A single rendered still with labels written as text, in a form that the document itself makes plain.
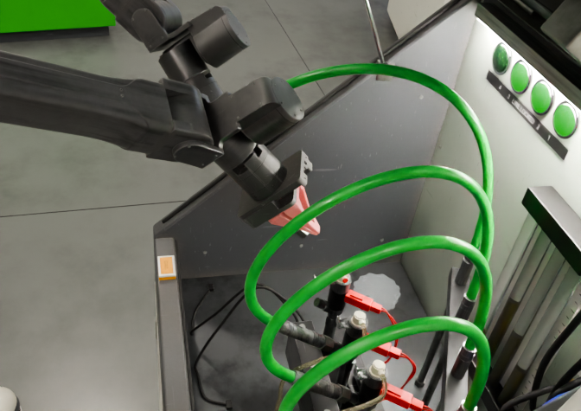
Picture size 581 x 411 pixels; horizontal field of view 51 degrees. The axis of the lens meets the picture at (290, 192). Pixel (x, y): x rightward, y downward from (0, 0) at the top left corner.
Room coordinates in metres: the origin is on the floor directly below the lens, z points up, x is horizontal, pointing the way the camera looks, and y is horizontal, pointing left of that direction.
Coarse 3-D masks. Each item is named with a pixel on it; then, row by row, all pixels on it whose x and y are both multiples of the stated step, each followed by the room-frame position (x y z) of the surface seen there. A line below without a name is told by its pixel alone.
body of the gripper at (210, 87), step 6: (210, 72) 0.78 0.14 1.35; (192, 78) 0.75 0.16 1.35; (198, 78) 0.76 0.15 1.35; (204, 78) 0.76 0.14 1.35; (210, 78) 0.77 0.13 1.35; (192, 84) 0.75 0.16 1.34; (198, 84) 0.75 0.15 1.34; (204, 84) 0.75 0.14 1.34; (210, 84) 0.76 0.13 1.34; (216, 84) 0.77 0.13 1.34; (204, 90) 0.75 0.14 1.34; (210, 90) 0.75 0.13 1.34; (216, 90) 0.76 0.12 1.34; (210, 96) 0.74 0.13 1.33; (216, 96) 0.75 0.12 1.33
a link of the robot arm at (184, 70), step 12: (192, 36) 0.79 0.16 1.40; (168, 48) 0.80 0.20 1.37; (180, 48) 0.78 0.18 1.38; (192, 48) 0.79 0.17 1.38; (168, 60) 0.77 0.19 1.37; (180, 60) 0.77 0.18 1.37; (192, 60) 0.77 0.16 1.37; (204, 60) 0.77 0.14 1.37; (168, 72) 0.77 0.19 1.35; (180, 72) 0.76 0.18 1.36; (192, 72) 0.76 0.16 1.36; (204, 72) 0.78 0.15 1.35
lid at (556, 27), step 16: (512, 0) 0.97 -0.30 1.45; (528, 0) 0.75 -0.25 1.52; (544, 0) 0.64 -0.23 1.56; (560, 0) 0.63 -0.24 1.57; (576, 0) 0.30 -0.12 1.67; (544, 16) 0.83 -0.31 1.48; (560, 16) 0.30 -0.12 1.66; (576, 16) 0.29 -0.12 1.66; (544, 32) 0.30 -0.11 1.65; (560, 32) 0.29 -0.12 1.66; (576, 32) 0.28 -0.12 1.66; (576, 48) 0.28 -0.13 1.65
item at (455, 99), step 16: (352, 64) 0.71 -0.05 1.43; (368, 64) 0.71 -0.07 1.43; (384, 64) 0.71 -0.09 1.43; (288, 80) 0.72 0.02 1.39; (304, 80) 0.71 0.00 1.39; (416, 80) 0.70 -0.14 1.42; (432, 80) 0.70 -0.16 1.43; (448, 96) 0.69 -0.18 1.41; (464, 112) 0.69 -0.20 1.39; (480, 128) 0.69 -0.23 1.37; (480, 144) 0.69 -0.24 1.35; (480, 224) 0.68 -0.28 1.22; (480, 240) 0.68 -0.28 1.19; (464, 256) 0.69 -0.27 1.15
